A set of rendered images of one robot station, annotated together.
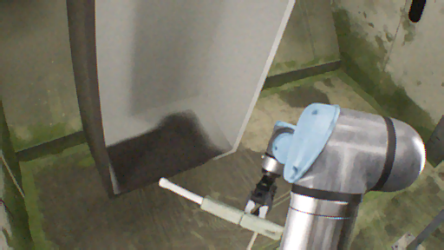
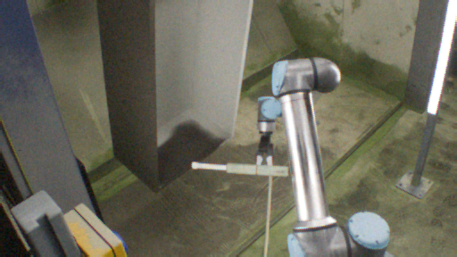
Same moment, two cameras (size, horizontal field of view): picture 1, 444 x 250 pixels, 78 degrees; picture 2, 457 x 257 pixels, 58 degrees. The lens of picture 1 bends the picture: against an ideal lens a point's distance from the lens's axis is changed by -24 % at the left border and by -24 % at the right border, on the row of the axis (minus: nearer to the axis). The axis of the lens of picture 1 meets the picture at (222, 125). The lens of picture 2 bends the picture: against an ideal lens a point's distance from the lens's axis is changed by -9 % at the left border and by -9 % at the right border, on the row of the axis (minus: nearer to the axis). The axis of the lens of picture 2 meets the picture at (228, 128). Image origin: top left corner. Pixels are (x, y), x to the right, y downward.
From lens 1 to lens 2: 109 cm
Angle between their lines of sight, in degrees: 9
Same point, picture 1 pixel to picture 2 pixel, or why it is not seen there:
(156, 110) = (165, 126)
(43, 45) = not seen: hidden behind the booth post
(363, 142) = (301, 69)
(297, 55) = (255, 57)
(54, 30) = not seen: hidden behind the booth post
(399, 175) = (322, 78)
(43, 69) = not seen: hidden behind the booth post
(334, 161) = (291, 78)
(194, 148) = (203, 142)
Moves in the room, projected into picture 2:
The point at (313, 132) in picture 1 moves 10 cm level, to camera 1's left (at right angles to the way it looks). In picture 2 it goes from (278, 70) to (250, 75)
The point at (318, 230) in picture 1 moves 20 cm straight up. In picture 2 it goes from (295, 106) to (296, 53)
